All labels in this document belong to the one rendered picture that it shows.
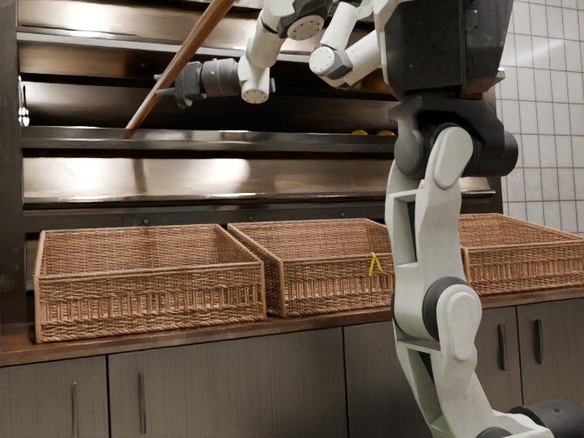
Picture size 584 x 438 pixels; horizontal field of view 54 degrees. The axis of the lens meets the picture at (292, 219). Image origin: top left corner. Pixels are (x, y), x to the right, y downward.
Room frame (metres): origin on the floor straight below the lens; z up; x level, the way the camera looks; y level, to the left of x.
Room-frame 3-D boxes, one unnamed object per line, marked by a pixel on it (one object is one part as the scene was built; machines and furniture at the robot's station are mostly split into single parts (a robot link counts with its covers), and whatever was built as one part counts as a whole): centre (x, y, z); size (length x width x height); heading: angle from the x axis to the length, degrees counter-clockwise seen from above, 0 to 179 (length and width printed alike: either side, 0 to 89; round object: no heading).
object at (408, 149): (1.31, -0.39, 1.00); 0.28 x 0.13 x 0.18; 114
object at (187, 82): (1.39, 0.21, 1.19); 0.12 x 0.10 x 0.13; 79
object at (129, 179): (2.08, -0.01, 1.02); 1.79 x 0.11 x 0.19; 113
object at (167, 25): (2.08, -0.01, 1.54); 1.79 x 0.11 x 0.19; 113
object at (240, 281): (1.61, 0.42, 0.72); 0.56 x 0.49 x 0.28; 111
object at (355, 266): (1.84, -0.12, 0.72); 0.56 x 0.49 x 0.28; 113
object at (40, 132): (2.11, 0.00, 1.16); 1.80 x 0.06 x 0.04; 113
